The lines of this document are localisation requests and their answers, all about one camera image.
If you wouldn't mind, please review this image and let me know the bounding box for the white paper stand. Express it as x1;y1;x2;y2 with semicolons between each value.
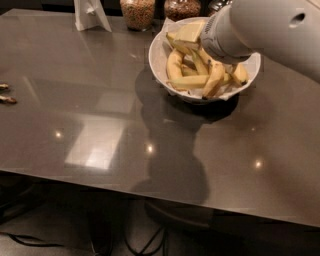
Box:
73;0;112;32

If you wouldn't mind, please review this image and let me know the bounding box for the glass jar of grains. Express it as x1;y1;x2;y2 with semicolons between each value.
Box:
120;0;155;31

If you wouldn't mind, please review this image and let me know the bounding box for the left banana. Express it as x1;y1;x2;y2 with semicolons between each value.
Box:
166;49;187;91

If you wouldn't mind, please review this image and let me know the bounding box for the black floor cable left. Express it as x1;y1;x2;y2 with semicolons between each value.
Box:
0;231;64;248

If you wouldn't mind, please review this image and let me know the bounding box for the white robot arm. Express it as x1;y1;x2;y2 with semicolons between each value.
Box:
175;0;320;82

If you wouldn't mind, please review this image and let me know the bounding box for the long centre banana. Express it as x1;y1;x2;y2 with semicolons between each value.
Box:
166;32;225;99

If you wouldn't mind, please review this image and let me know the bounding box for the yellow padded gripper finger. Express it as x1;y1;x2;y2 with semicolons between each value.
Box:
174;20;206;43

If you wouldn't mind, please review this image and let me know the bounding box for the black floor cable centre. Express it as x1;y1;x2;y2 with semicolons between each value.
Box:
123;226;169;256

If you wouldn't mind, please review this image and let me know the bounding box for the bottom front banana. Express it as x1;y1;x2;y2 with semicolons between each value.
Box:
166;72;233;90

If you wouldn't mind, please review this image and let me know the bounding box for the short inner banana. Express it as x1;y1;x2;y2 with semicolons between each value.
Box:
181;64;198;76

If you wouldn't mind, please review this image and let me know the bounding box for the small greenish middle banana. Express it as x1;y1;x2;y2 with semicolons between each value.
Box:
189;49;208;75

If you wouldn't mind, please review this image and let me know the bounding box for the black floor cable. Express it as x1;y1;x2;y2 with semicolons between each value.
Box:
123;226;169;256
0;231;64;248

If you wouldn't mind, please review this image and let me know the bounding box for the right banana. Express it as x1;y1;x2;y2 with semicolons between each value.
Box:
231;63;249;86

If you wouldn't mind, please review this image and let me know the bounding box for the white bowl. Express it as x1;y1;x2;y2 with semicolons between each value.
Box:
148;17;261;104

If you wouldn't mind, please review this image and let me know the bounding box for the glass jar dark cereal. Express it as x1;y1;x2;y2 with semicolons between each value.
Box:
164;0;201;21

